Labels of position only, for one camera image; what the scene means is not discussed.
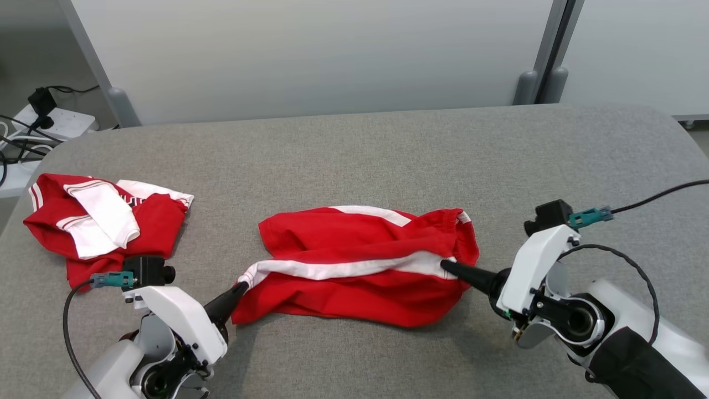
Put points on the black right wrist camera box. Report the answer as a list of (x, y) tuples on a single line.
[(548, 216)]

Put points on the grey rounded partition foot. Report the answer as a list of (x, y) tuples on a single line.
[(124, 108), (554, 86), (525, 88)]

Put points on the red shirt with white sleeves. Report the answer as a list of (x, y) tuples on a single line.
[(155, 227)]

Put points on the teal right camera connector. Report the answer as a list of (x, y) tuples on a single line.
[(590, 217)]

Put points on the grey partition base rail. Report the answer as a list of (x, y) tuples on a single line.
[(692, 118)]

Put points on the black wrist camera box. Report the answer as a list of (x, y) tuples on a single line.
[(548, 216), (147, 270)]

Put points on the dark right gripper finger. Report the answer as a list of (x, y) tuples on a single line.
[(473, 277)]

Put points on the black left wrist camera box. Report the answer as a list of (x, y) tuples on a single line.
[(147, 270)]

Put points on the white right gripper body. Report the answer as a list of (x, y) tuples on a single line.
[(534, 266)]

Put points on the white flat power block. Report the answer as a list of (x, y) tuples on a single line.
[(19, 177)]

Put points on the grey partition post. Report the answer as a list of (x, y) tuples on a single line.
[(86, 39), (551, 33), (570, 27)]

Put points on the teal left camera connector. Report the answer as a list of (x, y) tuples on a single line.
[(113, 280)]

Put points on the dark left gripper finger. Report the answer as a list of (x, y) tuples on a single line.
[(224, 305)]

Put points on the black plug adapter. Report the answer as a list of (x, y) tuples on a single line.
[(41, 102)]

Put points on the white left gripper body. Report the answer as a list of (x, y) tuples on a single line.
[(183, 316)]

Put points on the red shorts with white stripe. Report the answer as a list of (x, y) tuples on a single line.
[(360, 299)]

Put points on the teal camera connector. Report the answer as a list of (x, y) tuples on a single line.
[(590, 217), (113, 280)]

